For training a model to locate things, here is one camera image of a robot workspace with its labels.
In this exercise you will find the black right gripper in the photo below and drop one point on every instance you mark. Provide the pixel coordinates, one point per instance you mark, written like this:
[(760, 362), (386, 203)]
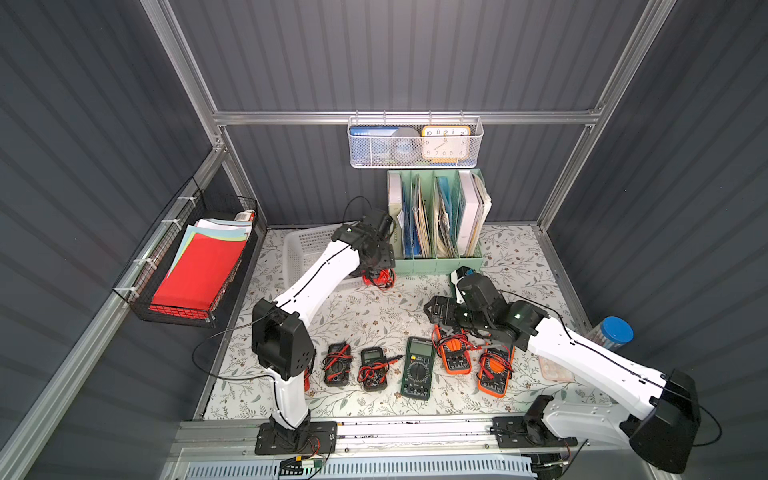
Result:
[(442, 309)]

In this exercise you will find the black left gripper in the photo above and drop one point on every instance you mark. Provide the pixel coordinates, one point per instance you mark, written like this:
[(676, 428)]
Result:
[(380, 257)]

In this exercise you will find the red multimeter with leads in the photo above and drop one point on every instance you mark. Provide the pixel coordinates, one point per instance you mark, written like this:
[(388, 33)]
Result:
[(384, 280)]

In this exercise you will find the orange multimeter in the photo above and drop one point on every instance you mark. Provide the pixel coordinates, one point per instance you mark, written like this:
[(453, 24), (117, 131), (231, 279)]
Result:
[(454, 348), (496, 369)]

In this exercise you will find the white plastic basket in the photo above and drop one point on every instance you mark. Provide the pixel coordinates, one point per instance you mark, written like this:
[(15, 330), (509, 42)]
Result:
[(302, 248)]

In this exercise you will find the green multimeter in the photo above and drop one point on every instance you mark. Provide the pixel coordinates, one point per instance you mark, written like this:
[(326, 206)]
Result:
[(419, 358), (460, 273)]

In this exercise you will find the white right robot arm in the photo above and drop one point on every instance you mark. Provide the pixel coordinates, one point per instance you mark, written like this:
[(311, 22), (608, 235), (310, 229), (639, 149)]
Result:
[(656, 415)]

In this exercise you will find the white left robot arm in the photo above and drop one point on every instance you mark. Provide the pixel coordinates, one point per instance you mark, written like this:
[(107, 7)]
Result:
[(280, 327)]

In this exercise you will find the blue box in basket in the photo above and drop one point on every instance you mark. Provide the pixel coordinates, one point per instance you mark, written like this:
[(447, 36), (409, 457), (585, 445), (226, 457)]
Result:
[(370, 145)]

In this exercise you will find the small black multimeter right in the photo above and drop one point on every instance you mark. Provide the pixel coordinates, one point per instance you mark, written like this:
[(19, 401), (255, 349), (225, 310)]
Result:
[(375, 365)]

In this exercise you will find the small black multimeter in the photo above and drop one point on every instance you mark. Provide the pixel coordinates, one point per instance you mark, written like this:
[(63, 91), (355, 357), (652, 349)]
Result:
[(336, 365), (375, 365)]

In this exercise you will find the small black multimeter left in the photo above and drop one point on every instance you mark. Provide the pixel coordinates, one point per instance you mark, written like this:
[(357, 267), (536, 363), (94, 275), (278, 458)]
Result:
[(336, 365)]

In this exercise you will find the green file organizer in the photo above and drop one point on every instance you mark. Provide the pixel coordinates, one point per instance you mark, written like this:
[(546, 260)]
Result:
[(439, 215)]

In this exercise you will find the grey tape roll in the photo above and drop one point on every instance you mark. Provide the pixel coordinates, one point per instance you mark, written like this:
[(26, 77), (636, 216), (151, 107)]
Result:
[(405, 145)]

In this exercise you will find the pink calculator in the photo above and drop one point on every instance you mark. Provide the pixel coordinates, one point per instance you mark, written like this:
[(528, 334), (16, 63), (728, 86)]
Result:
[(554, 372)]

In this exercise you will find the yellow alarm clock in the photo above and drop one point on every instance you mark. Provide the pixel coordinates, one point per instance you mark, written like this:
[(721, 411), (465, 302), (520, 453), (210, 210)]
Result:
[(446, 142)]

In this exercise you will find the blue lid jar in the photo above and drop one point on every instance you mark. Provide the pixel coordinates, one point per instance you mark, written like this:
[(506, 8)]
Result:
[(611, 333)]

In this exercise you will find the red paper folder stack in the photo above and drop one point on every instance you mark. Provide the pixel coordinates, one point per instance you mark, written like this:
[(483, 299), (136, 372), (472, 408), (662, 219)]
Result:
[(209, 252)]

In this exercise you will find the white wire wall basket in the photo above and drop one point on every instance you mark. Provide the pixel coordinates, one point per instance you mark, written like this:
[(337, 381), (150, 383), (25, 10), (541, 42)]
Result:
[(418, 122)]

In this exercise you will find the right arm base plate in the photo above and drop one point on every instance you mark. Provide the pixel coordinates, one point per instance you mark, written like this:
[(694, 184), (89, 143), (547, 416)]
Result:
[(528, 430)]

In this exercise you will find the white perforated cable duct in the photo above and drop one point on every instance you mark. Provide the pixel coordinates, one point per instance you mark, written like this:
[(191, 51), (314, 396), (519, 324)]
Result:
[(486, 466)]

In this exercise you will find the black wire wall basket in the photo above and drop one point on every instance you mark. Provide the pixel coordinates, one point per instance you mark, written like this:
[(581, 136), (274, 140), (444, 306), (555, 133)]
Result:
[(145, 273)]

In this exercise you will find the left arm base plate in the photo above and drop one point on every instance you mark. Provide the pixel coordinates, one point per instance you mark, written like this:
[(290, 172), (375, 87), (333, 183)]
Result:
[(311, 437)]

